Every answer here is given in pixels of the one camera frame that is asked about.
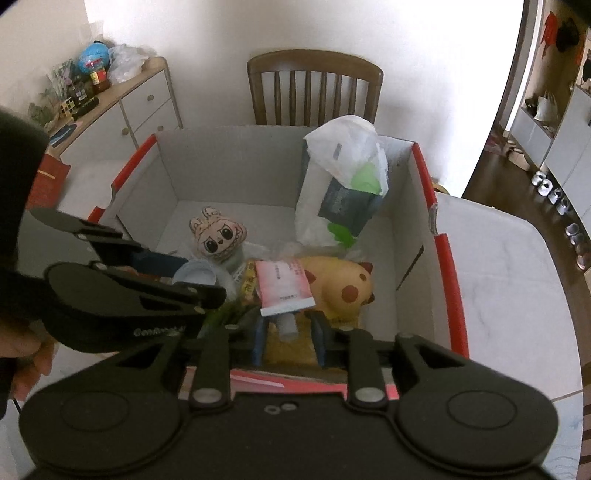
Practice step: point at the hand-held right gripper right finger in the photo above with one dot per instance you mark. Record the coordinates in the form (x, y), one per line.
(322, 344)

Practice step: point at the red cardboard box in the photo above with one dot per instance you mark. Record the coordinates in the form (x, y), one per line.
(221, 170)

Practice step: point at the person's left forearm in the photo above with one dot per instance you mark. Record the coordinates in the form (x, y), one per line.
(18, 207)

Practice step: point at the black hat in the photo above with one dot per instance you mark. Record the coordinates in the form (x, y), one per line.
(568, 37)

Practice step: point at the wooden slat-back chair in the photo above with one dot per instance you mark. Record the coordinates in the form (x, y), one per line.
(314, 60)

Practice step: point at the clutter on cabinet top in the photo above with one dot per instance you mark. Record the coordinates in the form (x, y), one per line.
(57, 87)

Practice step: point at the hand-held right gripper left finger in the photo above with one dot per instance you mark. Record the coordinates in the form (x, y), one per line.
(259, 344)

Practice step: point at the doll face plush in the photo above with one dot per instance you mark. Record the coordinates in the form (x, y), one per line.
(217, 235)

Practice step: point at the colourful puzzle cube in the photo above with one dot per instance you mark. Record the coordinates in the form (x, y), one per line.
(67, 107)

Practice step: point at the yellow pig toy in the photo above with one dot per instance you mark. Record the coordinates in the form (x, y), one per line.
(341, 281)

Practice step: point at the black remote control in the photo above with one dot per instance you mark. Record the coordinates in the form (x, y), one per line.
(85, 107)

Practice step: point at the blue round dish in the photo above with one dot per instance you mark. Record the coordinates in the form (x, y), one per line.
(62, 134)

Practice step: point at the bagged bread slices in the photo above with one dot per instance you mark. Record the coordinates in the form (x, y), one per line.
(295, 353)

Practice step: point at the red-capped sauce jar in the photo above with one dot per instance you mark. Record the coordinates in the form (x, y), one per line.
(100, 81)

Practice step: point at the person's left hand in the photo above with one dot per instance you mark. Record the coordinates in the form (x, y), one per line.
(27, 346)

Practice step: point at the red paper bag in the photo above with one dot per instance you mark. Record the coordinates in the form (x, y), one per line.
(48, 182)

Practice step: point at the blue globe toy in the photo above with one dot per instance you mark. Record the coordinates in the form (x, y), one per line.
(94, 56)

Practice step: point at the white wall cabinet unit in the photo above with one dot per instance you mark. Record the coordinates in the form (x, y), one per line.
(577, 115)

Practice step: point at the pink cream tube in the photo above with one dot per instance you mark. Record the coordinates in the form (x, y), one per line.
(281, 286)

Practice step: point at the row of shoes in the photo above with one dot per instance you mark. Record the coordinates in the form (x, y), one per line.
(554, 194)

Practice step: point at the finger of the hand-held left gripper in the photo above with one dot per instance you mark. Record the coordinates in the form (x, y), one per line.
(157, 263)
(184, 293)

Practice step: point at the yellow black snack bar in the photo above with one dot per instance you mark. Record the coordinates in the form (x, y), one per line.
(249, 281)

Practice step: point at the white tissue pack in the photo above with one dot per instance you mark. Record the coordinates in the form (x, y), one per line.
(323, 184)

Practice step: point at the green white tube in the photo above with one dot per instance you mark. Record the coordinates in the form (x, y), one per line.
(226, 316)

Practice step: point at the white tote bag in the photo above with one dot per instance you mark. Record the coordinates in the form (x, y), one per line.
(548, 108)

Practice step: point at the white wooden sideboard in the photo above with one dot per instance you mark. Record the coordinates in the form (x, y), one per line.
(147, 106)

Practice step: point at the white plastic bag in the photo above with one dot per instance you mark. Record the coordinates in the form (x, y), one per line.
(127, 62)

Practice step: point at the red hanging ornament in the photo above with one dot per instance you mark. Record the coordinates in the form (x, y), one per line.
(548, 32)

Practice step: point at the yellow rimmed stool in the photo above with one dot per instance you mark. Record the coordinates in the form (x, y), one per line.
(441, 187)

